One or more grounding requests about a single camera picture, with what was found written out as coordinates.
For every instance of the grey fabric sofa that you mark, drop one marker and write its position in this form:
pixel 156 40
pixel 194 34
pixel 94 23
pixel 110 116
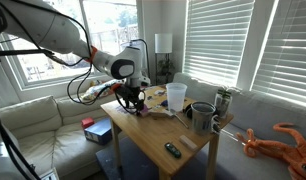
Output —
pixel 259 113

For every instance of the grey metal mug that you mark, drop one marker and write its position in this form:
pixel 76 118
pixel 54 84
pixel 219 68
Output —
pixel 202 120

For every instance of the light wooden table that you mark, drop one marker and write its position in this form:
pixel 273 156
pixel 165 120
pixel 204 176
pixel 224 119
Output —
pixel 149 133

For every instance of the orange plush squid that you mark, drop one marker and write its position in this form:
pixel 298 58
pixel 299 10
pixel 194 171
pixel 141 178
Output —
pixel 283 153

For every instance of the purple ball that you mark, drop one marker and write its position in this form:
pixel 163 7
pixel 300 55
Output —
pixel 145 110

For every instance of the black round object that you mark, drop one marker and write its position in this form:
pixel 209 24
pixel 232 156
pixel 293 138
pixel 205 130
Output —
pixel 187 111

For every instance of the large glass window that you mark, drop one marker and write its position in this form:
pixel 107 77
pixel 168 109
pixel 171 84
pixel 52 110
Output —
pixel 36 66

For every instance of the floral pillow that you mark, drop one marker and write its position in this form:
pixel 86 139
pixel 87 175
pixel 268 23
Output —
pixel 96 90

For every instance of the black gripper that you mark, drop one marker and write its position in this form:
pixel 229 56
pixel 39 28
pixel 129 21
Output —
pixel 131 95

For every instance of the dark blue rug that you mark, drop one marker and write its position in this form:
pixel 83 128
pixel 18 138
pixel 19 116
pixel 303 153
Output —
pixel 133 166

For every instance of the black remote control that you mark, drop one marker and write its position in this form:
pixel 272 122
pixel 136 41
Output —
pixel 173 150

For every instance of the white window blinds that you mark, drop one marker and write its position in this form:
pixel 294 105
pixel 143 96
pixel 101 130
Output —
pixel 286 50
pixel 216 40

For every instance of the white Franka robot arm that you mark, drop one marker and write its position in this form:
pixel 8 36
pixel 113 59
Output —
pixel 43 26

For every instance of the orange wrist mount piece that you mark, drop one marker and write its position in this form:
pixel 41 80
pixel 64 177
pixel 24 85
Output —
pixel 115 86

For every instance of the green potted houseplant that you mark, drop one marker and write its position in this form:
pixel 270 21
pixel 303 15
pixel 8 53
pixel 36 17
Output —
pixel 166 68

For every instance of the glass jar with plant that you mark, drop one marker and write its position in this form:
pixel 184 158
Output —
pixel 223 103

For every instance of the translucent plastic cup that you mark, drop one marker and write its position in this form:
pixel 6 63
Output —
pixel 176 96

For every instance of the arc floor lamp white shade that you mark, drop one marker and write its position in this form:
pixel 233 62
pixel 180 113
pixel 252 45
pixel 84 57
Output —
pixel 148 60

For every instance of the small red box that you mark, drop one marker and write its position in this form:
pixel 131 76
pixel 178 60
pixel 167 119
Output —
pixel 87 122

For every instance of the cream leather sofa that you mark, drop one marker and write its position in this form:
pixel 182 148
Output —
pixel 36 113

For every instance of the straight floor lamp white shade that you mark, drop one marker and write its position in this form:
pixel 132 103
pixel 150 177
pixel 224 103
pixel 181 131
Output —
pixel 163 43

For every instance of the pale wooden block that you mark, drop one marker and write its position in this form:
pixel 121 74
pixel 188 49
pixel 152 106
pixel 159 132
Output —
pixel 188 142

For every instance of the blue cardboard box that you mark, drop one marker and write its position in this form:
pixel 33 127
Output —
pixel 99 131

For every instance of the black horizontal rod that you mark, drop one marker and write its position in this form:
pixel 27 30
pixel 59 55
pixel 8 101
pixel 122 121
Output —
pixel 26 52

